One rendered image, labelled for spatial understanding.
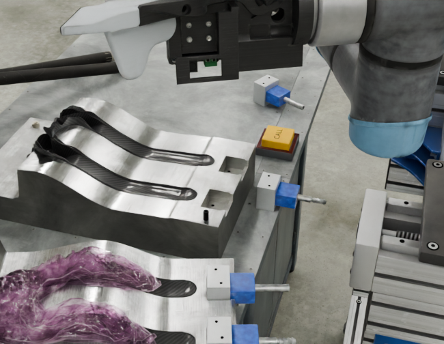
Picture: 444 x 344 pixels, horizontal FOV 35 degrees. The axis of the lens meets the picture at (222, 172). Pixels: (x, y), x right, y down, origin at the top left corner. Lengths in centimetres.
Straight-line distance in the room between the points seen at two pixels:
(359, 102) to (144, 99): 109
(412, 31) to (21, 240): 91
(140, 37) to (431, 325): 73
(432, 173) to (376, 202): 9
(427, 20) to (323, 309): 174
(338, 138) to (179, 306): 202
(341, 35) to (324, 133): 247
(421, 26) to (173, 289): 67
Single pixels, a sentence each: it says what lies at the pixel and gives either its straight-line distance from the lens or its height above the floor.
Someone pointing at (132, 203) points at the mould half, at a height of 88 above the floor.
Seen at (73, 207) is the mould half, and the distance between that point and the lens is 130.
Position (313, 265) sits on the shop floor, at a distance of 243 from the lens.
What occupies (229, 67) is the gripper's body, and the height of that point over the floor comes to 140.
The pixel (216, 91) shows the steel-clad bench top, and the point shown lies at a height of 80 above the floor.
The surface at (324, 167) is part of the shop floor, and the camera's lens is 286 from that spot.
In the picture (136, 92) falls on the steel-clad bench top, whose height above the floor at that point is 80.
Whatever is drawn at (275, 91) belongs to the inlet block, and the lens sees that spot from 167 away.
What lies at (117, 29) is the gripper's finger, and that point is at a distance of 52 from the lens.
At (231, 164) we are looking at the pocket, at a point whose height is 87.
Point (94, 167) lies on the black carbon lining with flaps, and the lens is 132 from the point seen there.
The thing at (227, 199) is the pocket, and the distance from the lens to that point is 128.
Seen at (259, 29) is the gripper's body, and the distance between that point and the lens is 60.
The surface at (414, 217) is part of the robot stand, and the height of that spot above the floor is 98.
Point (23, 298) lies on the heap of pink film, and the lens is 110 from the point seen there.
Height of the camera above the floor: 168
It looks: 37 degrees down
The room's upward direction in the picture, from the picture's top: straight up
